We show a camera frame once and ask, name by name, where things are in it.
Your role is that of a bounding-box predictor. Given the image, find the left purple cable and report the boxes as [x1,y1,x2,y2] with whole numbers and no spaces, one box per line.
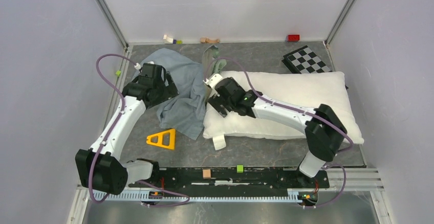
[87,53,190,208]

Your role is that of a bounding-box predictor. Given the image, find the yellow triangle piece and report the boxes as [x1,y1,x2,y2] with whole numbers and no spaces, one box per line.
[146,129,176,150]

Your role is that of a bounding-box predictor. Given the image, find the black white checkerboard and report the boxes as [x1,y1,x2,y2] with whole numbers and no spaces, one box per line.
[282,46,332,74]

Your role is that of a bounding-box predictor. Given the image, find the tan wooden cube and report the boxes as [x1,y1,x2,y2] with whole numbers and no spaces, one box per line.
[202,169,211,179]

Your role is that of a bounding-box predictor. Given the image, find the white purple block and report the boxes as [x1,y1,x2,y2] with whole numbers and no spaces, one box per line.
[163,34,183,44]

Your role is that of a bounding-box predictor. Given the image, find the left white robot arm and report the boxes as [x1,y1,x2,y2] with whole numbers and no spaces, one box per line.
[75,63,179,195]

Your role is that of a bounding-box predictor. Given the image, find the white toothed rail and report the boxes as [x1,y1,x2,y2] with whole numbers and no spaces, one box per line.
[106,189,318,203]

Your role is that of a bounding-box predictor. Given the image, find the green cube on rail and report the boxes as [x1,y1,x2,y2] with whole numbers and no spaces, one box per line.
[236,165,244,173]

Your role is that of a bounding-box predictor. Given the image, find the blue grey pillowcase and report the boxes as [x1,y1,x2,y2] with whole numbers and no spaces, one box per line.
[140,45,219,140]

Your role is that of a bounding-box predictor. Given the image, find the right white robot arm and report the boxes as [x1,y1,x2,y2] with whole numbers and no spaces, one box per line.
[204,74,347,187]

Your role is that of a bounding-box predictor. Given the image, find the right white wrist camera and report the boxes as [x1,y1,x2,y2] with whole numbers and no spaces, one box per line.
[204,74,223,89]

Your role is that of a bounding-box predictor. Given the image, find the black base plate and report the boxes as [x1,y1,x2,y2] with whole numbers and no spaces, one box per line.
[147,167,330,197]

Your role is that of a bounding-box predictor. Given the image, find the red lego brick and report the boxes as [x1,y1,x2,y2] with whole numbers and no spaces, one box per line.
[287,34,300,42]

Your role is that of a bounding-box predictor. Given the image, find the white pillow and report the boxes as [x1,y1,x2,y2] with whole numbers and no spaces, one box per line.
[202,71,365,151]

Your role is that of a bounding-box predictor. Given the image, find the tan wooden blocks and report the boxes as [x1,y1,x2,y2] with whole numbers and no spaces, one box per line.
[200,37,220,43]

